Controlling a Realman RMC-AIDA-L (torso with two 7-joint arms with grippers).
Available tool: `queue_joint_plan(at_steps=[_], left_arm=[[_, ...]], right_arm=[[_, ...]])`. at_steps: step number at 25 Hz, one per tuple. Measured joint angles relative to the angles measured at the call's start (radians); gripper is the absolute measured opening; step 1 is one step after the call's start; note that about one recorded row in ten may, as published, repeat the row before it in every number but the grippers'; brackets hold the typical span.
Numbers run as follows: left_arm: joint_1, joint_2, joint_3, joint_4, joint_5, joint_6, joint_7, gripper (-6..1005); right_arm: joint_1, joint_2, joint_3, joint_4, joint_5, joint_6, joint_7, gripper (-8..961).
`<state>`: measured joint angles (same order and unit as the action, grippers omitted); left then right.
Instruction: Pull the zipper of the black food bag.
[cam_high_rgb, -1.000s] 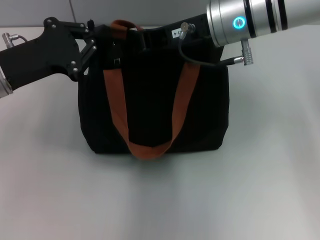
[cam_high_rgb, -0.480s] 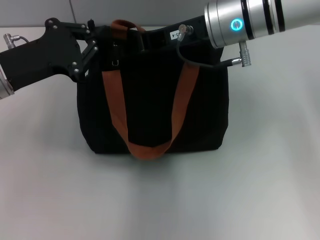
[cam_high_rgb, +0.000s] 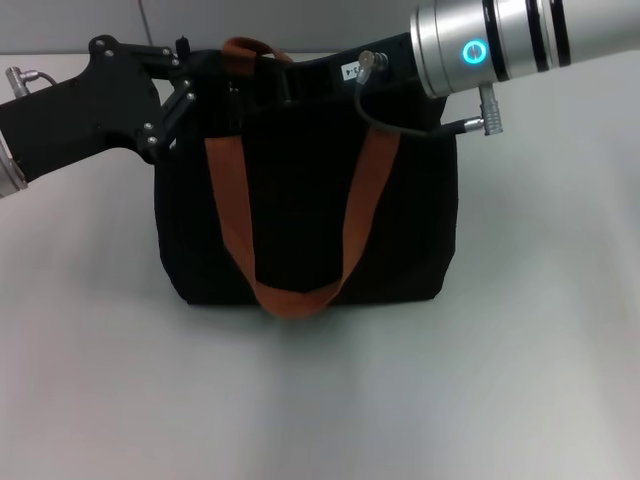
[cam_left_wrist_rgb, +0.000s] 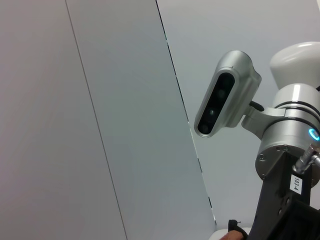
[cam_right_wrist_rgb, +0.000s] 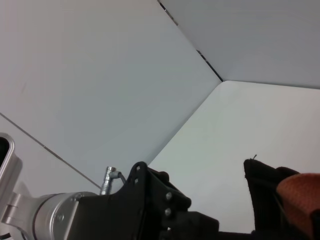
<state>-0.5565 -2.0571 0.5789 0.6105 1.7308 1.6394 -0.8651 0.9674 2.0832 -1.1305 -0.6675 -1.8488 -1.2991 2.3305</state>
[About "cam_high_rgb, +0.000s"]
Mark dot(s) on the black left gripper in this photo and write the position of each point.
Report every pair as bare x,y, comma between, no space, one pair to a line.
85,115

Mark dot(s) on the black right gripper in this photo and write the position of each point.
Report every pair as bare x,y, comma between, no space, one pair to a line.
320,75

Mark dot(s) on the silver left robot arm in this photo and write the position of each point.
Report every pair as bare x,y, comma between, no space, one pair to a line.
10,170

